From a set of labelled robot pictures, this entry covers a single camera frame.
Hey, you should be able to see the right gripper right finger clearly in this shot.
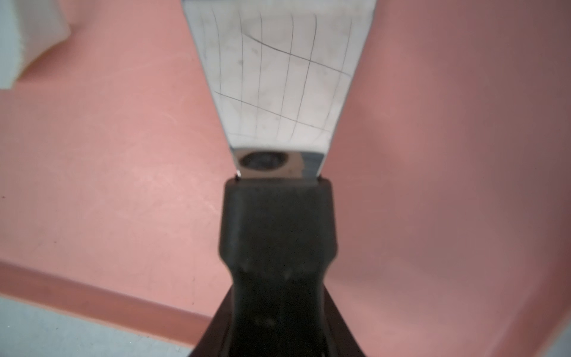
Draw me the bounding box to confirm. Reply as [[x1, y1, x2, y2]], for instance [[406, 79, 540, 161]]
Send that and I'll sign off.
[[324, 288, 366, 357]]

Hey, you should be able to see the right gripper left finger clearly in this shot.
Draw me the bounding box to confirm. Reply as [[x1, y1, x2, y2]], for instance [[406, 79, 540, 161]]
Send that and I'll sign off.
[[189, 288, 233, 357]]

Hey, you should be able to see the pink plastic tray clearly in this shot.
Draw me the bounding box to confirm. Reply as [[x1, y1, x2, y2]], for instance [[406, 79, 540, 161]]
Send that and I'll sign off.
[[1, 1, 570, 356]]

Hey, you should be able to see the metal spatula black handle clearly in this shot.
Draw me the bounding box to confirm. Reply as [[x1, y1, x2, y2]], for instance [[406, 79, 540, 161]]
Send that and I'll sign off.
[[182, 1, 377, 356]]

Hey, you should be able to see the round cut dumpling wrapper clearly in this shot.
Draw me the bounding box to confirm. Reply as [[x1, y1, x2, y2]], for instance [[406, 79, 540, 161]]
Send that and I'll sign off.
[[1, 0, 71, 90]]

